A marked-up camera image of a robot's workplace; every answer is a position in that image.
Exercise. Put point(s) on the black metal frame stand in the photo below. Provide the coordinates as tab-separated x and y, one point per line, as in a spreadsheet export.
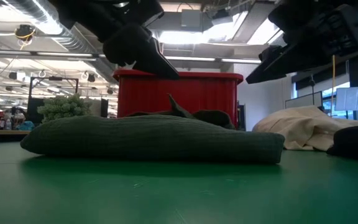
31	93

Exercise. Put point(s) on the artificial green potted plant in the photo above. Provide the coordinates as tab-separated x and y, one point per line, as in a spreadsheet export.
64	109

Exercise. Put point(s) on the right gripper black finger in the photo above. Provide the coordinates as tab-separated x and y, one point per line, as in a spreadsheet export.
278	62

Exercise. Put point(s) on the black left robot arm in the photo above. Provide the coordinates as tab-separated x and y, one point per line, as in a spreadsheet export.
89	15

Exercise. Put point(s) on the black garment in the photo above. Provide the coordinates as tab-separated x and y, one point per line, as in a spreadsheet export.
356	143

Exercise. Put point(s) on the red plastic bin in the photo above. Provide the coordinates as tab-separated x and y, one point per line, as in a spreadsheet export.
197	93

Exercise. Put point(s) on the grey partition panel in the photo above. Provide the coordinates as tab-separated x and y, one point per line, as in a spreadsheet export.
303	101

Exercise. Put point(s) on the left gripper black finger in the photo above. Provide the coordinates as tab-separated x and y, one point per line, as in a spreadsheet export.
157	65

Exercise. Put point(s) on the long ceiling light tube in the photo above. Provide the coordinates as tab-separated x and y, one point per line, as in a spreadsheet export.
197	58

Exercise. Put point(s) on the dark green garment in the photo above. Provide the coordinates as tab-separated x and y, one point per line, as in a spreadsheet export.
151	140

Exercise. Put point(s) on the cream garment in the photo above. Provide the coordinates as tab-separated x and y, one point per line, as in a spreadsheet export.
303	127

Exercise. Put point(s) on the white screen panel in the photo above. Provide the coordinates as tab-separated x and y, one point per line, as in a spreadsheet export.
352	99

